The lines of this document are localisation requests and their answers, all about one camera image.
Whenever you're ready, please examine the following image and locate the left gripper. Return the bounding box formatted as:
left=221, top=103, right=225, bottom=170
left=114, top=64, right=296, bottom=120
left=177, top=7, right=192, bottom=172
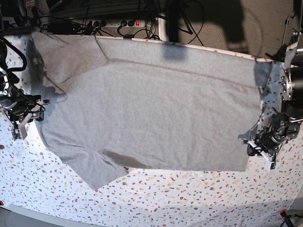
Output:
left=238, top=122, right=284, bottom=170

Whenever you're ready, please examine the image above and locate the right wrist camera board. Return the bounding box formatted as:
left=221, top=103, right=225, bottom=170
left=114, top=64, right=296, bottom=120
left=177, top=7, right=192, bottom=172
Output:
left=11, top=129, right=21, bottom=141

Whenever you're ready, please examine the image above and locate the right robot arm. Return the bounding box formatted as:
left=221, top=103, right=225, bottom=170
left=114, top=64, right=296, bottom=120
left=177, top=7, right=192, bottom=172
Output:
left=0, top=35, right=50, bottom=140

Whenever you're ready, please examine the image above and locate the black tripod stand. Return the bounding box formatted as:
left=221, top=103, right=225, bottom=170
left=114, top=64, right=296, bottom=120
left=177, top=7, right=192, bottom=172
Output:
left=265, top=15, right=303, bottom=66

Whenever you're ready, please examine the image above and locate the grey T-shirt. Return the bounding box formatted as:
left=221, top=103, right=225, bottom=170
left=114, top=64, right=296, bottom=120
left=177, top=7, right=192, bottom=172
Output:
left=29, top=32, right=270, bottom=190

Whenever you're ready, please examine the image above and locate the red clamp right corner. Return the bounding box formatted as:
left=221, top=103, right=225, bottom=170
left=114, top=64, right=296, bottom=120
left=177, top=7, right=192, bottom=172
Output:
left=279, top=210, right=287, bottom=219

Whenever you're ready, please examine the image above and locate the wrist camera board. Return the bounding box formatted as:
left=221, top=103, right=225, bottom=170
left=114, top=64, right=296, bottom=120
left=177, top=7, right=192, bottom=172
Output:
left=11, top=129, right=21, bottom=141
left=269, top=162, right=276, bottom=170

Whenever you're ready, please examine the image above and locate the white table leg post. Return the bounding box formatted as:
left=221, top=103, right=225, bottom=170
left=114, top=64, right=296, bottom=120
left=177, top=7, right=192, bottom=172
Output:
left=158, top=17, right=169, bottom=42

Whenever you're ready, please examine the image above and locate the white power strip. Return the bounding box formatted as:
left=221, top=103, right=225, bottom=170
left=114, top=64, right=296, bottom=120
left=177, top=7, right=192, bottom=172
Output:
left=104, top=20, right=146, bottom=28

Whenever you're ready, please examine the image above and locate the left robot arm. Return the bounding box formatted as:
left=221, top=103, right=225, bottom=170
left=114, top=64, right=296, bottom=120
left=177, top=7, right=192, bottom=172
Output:
left=243, top=31, right=303, bottom=171

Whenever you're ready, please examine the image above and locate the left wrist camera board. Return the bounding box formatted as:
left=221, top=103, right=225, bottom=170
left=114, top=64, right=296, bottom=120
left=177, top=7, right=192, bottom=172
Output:
left=269, top=162, right=276, bottom=170

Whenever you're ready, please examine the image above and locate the black power adapter brick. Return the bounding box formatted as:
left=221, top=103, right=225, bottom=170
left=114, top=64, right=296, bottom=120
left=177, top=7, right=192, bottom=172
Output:
left=47, top=23, right=80, bottom=35

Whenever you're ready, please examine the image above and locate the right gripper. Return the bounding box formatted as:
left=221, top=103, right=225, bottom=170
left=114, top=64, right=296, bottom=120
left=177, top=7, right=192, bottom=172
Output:
left=0, top=95, right=50, bottom=140

